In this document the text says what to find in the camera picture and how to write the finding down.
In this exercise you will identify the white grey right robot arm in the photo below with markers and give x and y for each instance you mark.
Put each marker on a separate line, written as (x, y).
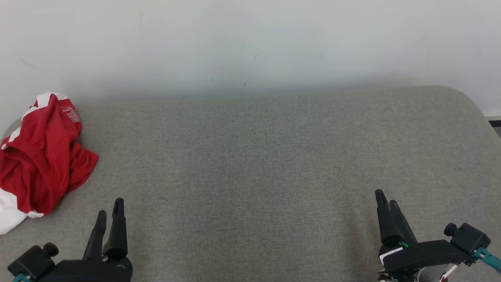
(432, 274)

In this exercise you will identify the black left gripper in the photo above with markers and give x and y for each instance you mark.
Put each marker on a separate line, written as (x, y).
(90, 272)

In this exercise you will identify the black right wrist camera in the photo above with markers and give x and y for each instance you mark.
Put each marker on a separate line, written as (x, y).
(467, 237)

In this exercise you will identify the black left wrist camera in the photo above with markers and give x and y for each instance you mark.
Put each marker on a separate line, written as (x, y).
(33, 260)

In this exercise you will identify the red jersey number 23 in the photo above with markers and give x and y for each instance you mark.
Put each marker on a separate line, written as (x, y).
(43, 180)

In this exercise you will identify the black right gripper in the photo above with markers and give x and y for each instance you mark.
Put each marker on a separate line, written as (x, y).
(422, 254)

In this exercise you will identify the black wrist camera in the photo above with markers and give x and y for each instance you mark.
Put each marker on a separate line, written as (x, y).
(467, 237)
(33, 260)

